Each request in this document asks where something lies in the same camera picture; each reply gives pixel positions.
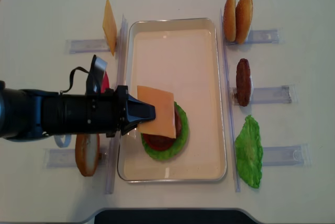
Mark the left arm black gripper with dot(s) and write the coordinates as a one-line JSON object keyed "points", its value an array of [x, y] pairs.
{"points": [[126, 118]]}

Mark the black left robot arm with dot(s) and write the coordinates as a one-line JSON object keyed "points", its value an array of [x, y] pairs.
{"points": [[31, 114]]}

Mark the tomato slice on tray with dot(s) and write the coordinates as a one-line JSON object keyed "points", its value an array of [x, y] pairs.
{"points": [[158, 143]]}

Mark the standing red tomato slice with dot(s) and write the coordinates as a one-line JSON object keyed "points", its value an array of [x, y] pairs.
{"points": [[105, 83]]}

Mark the meat patty on tray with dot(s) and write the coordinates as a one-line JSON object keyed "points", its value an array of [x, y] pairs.
{"points": [[178, 127]]}

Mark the lettuce leaf on tray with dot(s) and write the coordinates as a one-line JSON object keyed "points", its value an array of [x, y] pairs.
{"points": [[177, 146]]}

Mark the standing meat patty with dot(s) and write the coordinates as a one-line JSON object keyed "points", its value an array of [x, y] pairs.
{"points": [[243, 82]]}

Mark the standing lettuce leaf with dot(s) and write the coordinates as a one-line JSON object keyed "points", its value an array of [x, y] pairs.
{"points": [[249, 153]]}

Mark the standing bun left side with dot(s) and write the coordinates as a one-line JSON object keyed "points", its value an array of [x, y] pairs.
{"points": [[87, 153]]}

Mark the standing bun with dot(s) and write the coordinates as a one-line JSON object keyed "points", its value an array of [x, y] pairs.
{"points": [[244, 14], [229, 20], [87, 153]]}

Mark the white metal tray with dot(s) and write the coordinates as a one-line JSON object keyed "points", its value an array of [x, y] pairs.
{"points": [[181, 57]]}

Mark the standing bun far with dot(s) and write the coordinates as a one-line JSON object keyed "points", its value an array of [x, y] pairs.
{"points": [[229, 20]]}

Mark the standing bun near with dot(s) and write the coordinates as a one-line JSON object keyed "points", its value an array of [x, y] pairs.
{"points": [[244, 14]]}

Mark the left long clear rail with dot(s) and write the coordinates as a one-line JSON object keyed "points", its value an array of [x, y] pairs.
{"points": [[115, 141]]}

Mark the long clear rail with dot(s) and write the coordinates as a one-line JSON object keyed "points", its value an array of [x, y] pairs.
{"points": [[229, 105], [115, 141]]}

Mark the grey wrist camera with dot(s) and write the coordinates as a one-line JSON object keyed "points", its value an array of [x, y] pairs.
{"points": [[96, 75]]}

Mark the left bun clear holder rail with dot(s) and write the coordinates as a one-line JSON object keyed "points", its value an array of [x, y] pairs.
{"points": [[65, 158]]}

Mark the bun clear holder rail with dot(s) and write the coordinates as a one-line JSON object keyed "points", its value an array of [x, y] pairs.
{"points": [[263, 36], [65, 158]]}

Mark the cheese clear holder rail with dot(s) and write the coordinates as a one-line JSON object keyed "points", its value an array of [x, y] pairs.
{"points": [[86, 46]]}

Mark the right long clear rail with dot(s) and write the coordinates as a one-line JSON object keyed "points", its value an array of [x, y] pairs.
{"points": [[229, 105]]}

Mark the patty clear holder rail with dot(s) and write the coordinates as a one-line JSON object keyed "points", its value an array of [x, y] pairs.
{"points": [[285, 94]]}

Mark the right bun clear holder rail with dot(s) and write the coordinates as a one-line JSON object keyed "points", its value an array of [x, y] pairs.
{"points": [[263, 36]]}

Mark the lettuce clear holder rail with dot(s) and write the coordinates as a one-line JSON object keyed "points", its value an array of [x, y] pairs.
{"points": [[295, 155]]}

